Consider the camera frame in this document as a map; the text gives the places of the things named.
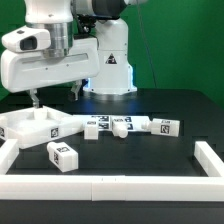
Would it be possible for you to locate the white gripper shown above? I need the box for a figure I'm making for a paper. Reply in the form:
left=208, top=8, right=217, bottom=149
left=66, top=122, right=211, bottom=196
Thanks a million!
left=1, top=38, right=100, bottom=108

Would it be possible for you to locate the white square tabletop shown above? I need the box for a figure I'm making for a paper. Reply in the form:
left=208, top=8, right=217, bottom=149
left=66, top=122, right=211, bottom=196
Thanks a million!
left=0, top=106, right=83, bottom=149

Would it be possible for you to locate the white U-shaped fence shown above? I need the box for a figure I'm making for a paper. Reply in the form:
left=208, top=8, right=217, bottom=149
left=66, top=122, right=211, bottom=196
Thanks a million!
left=0, top=139, right=224, bottom=202

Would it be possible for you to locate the black camera on stand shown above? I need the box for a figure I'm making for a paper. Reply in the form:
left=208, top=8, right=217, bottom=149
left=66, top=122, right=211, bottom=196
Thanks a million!
left=71, top=0, right=101, bottom=38

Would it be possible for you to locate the white paper marker sheet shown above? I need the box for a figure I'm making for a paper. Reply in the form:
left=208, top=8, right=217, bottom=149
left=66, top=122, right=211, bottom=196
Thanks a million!
left=76, top=115, right=150, bottom=132

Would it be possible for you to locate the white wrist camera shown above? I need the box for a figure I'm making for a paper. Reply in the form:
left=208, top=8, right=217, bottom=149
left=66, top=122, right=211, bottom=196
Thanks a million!
left=2, top=26, right=51, bottom=53

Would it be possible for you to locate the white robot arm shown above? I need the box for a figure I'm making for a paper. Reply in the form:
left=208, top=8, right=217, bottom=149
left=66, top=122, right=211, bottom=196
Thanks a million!
left=1, top=0, right=140, bottom=106

